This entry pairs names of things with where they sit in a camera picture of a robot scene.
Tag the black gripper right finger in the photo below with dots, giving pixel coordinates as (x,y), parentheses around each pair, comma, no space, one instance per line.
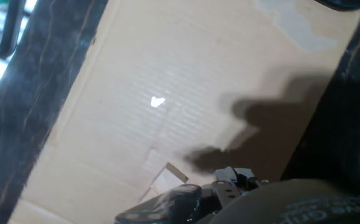
(245,174)

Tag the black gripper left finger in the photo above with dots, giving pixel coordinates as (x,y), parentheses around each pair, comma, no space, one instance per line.
(225,174)

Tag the brown cardboard sheet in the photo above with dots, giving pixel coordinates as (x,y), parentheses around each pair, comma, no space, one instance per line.
(198,77)

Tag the black plastic tray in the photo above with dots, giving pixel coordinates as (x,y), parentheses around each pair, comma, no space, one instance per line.
(342,3)

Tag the flat cardboard sheet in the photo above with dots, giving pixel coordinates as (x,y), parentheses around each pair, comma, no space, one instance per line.
(27,93)

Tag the billiard balls triangle rack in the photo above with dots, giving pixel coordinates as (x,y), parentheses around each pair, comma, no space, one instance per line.
(12,28)

